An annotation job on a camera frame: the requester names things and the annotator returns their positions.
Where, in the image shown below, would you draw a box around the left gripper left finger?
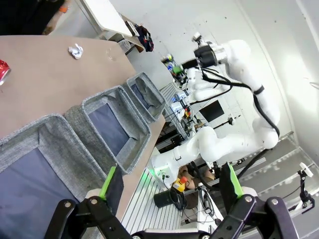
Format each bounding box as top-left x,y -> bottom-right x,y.
44,165 -> 132,239

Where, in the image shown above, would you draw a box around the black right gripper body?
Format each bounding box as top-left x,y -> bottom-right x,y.
193,42 -> 220,70

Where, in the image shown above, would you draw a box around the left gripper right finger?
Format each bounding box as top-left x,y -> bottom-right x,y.
211,161 -> 299,239

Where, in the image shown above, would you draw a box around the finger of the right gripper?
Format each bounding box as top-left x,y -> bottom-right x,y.
173,59 -> 200,75

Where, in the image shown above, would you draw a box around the white paper ball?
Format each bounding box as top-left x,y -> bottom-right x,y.
68,43 -> 84,60

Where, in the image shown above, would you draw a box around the crushed red can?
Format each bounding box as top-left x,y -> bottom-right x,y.
0,59 -> 12,86

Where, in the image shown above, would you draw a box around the person's left hand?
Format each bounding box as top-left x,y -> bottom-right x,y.
42,11 -> 66,35

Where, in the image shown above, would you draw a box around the black power adapter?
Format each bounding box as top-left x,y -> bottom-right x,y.
199,188 -> 215,217

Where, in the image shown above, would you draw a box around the black flat panel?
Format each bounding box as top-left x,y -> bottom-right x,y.
198,100 -> 225,123

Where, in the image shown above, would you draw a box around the dark blue patterned cloth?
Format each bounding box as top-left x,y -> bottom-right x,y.
135,24 -> 155,53

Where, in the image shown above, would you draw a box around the grey fabric basket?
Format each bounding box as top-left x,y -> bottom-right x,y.
122,72 -> 166,124
64,86 -> 152,175
0,113 -> 125,239

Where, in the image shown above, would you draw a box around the black cylindrical cup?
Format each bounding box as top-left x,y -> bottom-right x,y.
154,190 -> 178,209

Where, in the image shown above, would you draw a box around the yellow emergency stop button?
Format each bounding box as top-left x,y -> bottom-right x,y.
172,176 -> 189,193

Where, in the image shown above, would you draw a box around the white background table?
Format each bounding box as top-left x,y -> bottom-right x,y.
81,0 -> 145,53

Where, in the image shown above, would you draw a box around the person's black trousers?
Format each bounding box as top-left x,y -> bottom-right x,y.
0,0 -> 66,36

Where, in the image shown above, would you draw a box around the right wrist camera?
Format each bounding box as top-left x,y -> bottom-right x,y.
191,32 -> 203,45

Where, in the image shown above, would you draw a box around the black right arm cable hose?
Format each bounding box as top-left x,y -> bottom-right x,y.
201,67 -> 281,137

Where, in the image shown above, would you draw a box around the slatted aluminium base plate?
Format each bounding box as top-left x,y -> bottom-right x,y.
121,166 -> 225,239

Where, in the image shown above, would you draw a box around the small black camera stand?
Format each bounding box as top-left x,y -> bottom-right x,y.
297,162 -> 317,215

